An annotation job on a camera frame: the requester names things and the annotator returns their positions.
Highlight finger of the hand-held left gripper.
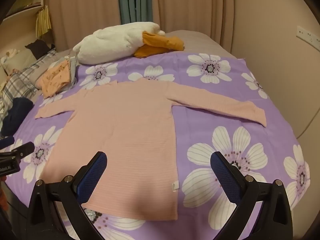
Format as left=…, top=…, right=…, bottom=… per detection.
left=11, top=141, right=35, bottom=157
left=0, top=137, right=15, bottom=148

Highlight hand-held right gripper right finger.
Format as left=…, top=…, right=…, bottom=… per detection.
left=210, top=151, right=293, bottom=240

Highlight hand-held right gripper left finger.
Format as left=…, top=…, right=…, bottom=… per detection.
left=27, top=151, right=108, bottom=240

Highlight pink long-sleeve shirt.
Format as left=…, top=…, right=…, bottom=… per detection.
left=34, top=78, right=267, bottom=222

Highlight orange patterned clothes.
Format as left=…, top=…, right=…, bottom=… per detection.
left=41, top=60, right=75, bottom=98

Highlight dark navy cloth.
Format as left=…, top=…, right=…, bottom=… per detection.
left=0, top=97, right=34, bottom=137

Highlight purple floral blanket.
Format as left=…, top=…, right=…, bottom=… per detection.
left=6, top=52, right=312, bottom=240

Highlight plaid pillow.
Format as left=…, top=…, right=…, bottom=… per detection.
left=0, top=49, right=59, bottom=110

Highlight beige printed pillow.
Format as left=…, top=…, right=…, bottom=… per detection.
left=0, top=48, right=37, bottom=77

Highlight grey cloth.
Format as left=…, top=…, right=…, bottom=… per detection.
left=66, top=52, right=81, bottom=88

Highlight black cloth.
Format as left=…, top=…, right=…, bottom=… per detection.
left=25, top=39, right=56, bottom=58

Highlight yellow tassel hanging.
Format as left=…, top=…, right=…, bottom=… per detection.
left=35, top=5, right=52, bottom=39

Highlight white and orange plush toy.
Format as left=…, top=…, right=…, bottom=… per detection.
left=72, top=22, right=185, bottom=65

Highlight beige bed sheet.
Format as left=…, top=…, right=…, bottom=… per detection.
left=160, top=30, right=233, bottom=56

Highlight wooden shelf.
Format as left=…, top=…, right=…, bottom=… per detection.
left=0, top=0, right=54, bottom=46

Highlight beige curtain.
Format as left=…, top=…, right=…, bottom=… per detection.
left=47, top=0, right=121, bottom=52
left=150, top=0, right=237, bottom=46

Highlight white power strip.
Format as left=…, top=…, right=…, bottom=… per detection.
left=296, top=26, right=320, bottom=44

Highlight teal curtain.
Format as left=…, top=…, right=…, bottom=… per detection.
left=117, top=0, right=153, bottom=26

